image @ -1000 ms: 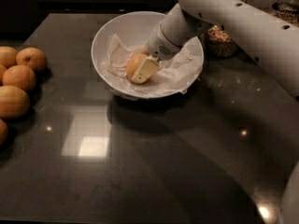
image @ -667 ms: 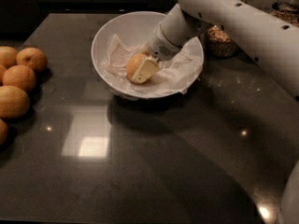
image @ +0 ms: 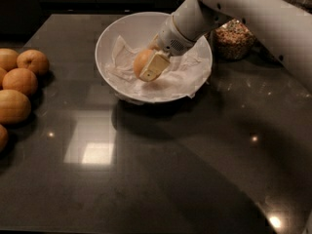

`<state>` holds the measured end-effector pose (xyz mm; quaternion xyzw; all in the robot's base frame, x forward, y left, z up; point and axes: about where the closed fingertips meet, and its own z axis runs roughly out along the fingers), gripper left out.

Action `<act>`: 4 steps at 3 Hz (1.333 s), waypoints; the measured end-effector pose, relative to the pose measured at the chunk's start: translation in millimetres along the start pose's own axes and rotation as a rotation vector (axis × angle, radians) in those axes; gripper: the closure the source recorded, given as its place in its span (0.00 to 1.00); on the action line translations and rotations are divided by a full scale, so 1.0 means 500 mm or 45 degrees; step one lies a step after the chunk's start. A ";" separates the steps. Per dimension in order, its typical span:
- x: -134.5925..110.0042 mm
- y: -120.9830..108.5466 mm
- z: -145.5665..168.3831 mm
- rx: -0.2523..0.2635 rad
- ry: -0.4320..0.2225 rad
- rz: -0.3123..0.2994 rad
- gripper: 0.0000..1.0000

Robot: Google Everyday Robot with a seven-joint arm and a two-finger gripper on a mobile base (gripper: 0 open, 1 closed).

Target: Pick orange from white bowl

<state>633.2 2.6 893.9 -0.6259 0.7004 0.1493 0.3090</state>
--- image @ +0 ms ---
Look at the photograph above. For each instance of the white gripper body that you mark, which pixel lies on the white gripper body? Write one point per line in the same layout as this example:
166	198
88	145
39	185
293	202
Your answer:
173	39

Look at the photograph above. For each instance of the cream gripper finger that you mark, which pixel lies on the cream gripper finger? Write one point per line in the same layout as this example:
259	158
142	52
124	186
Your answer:
156	63
153	45

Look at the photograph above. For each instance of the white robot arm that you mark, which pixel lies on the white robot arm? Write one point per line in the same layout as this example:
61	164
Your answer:
282	28

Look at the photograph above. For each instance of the white paper towel in bowl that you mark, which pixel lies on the white paper towel in bowl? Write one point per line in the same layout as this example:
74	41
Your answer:
183	78

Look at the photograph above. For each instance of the white bowl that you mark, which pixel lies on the white bowl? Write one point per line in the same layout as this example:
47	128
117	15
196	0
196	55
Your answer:
136	29

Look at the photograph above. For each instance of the glass jar of cereal middle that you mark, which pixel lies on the glass jar of cereal middle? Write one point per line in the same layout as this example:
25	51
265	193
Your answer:
233	41

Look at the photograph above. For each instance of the orange top row right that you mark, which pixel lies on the orange top row right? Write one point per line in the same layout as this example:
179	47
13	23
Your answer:
35	61

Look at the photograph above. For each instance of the large orange lower pile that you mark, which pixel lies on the large orange lower pile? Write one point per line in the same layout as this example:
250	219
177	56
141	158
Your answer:
15	107

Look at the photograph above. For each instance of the orange sliver left edge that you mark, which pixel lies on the orange sliver left edge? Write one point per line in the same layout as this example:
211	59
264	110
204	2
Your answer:
3	72

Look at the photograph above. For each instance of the orange bottom left edge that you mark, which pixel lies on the orange bottom left edge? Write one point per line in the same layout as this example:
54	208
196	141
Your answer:
4	137

